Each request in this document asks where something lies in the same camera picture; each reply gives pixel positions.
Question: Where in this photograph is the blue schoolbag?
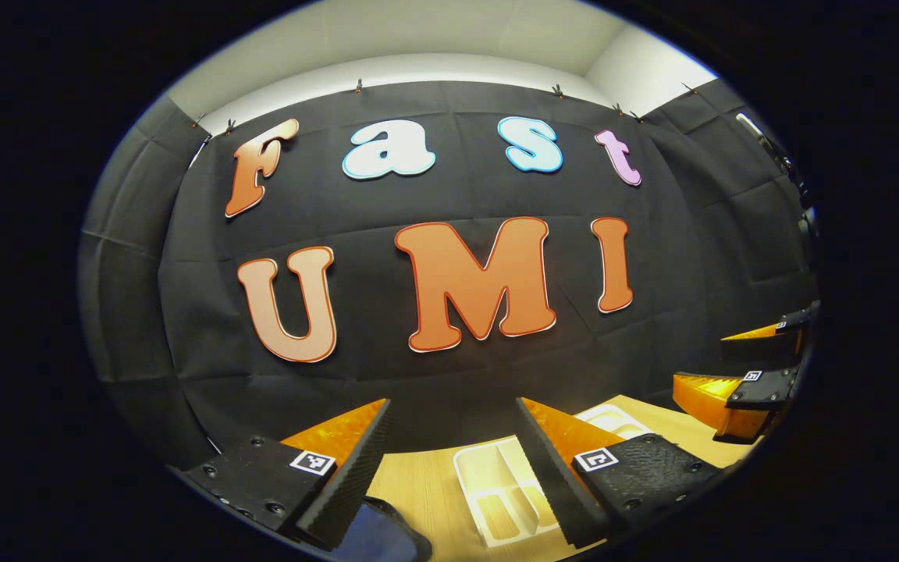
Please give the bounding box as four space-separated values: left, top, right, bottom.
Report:
331 498 435 562

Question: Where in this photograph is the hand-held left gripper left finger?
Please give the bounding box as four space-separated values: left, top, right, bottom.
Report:
183 398 393 550

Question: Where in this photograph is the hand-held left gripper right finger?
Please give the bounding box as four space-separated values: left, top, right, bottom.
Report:
513 397 727 547

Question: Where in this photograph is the black backdrop cloth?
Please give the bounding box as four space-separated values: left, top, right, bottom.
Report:
77 78 821 477

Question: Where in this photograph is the cream plastic bookshelf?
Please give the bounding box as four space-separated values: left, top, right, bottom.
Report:
452 404 656 549

